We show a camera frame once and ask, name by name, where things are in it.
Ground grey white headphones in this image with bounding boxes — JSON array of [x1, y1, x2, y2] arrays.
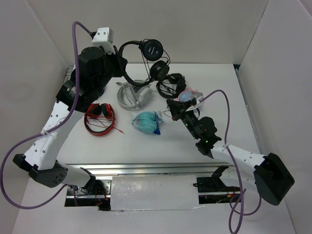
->
[[116, 82, 153, 111]]

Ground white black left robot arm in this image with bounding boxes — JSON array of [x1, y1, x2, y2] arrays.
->
[[13, 46, 127, 195]]

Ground teal cat ear headphones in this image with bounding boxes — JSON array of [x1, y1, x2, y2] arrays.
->
[[131, 111, 163, 135]]

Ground black Panasonic headphones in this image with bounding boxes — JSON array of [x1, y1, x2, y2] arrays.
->
[[117, 39, 170, 87]]

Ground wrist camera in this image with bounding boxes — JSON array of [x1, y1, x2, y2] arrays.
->
[[92, 27, 115, 54], [187, 97, 205, 111]]

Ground red black headphones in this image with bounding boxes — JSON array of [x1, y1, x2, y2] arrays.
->
[[83, 103, 125, 137]]

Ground aluminium base frame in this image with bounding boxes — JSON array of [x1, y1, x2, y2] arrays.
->
[[60, 160, 248, 201]]

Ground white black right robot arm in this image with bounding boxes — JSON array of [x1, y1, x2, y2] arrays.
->
[[166, 99, 294, 206]]

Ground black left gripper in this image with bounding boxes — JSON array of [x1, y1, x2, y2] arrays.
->
[[94, 45, 127, 93]]

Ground white front cover panel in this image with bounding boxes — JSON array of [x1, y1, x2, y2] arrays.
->
[[110, 175, 199, 211]]

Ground pink and blue headphones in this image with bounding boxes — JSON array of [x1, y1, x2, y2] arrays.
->
[[171, 88, 204, 104]]

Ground black wrapped headphones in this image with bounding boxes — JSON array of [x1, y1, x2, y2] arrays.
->
[[156, 73, 186, 99]]

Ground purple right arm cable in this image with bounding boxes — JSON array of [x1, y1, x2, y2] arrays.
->
[[199, 89, 263, 234]]

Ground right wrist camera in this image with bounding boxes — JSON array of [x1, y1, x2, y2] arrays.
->
[[187, 97, 205, 111]]

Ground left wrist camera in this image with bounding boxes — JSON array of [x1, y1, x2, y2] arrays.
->
[[92, 27, 115, 54]]

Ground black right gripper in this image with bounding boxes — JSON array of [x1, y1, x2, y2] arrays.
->
[[167, 98, 200, 139]]

